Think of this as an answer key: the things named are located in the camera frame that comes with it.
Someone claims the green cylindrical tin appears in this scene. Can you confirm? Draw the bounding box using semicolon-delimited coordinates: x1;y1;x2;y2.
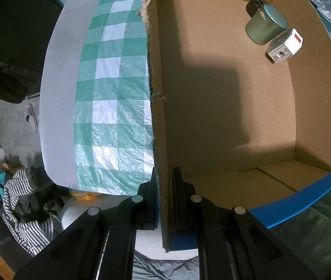
245;3;288;45

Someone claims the white power adapter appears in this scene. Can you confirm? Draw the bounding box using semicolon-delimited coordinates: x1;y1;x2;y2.
265;28;303;63

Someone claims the cardboard box blue tape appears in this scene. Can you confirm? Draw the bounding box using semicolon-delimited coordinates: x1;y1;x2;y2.
141;0;331;250

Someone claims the striped black white garment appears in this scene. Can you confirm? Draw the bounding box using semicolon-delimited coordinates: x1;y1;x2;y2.
2;166;62;256

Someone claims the black round fan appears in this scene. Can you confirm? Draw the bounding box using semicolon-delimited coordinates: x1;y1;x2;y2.
245;0;267;18

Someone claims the white slipper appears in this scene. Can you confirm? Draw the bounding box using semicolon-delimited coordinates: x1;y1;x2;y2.
24;103;38;133

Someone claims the green white checkered tablecloth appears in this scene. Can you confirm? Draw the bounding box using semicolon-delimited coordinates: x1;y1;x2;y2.
74;0;154;195

